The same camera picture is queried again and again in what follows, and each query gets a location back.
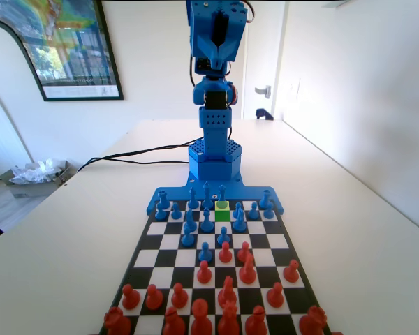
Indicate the blue plastic chess pawn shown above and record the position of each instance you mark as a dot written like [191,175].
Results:
[187,239]
[205,254]
[159,213]
[268,211]
[175,211]
[237,206]
[223,237]
[253,211]

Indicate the grey cardboard box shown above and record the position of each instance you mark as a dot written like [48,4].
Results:
[31,190]

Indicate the black framed wall poster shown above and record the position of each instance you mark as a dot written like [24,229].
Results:
[73,52]

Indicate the white door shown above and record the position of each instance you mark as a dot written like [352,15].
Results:
[262,52]

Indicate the blue plastic chess rook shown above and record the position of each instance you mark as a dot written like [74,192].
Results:
[163,199]
[264,199]

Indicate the white wall switch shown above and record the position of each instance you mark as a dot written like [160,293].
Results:
[295,90]

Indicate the dark-edged white arched panel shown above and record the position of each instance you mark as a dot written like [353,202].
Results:
[0,70]

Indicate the blue table clamp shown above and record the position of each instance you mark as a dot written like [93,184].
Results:
[262,113]

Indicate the blue king chess piece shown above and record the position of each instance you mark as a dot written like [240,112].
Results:
[206,197]

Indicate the black and white chessboard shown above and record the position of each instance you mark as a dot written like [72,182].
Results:
[174,258]

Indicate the red chess queen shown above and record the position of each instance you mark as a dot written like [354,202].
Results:
[228,321]

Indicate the red rook chess piece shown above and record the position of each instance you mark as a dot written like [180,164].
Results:
[313,321]
[117,322]

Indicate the blue printed base plate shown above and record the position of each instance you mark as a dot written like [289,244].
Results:
[178,192]

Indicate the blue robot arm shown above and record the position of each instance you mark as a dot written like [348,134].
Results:
[214,146]

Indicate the blue gripper camera mount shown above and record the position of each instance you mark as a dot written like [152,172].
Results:
[204,65]

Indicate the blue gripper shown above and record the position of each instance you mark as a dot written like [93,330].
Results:
[216,49]

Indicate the crumpled clear plastic wrap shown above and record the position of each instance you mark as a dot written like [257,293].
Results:
[31,174]

